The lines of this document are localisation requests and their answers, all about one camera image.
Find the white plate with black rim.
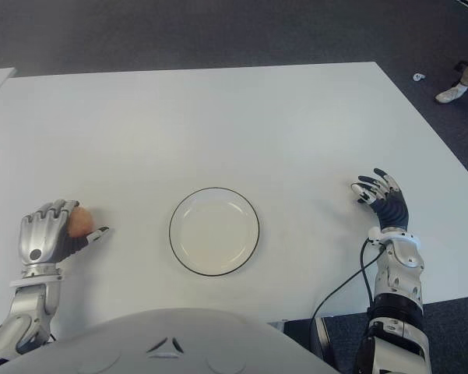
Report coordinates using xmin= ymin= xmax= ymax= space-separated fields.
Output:
xmin=168 ymin=187 xmax=262 ymax=278

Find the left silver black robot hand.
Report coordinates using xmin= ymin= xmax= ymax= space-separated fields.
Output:
xmin=18 ymin=199 xmax=111 ymax=270

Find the white shoe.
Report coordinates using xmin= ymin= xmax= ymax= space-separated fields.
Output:
xmin=435 ymin=85 xmax=468 ymax=104

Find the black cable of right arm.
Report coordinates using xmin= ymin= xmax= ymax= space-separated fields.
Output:
xmin=310 ymin=237 xmax=389 ymax=324

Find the grey robot torso shell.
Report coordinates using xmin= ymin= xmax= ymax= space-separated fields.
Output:
xmin=0 ymin=307 xmax=336 ymax=374

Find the pale red apple with sticker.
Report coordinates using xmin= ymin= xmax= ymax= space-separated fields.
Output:
xmin=68 ymin=206 xmax=95 ymax=238

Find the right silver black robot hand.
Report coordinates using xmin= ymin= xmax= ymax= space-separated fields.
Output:
xmin=350 ymin=168 xmax=410 ymax=235

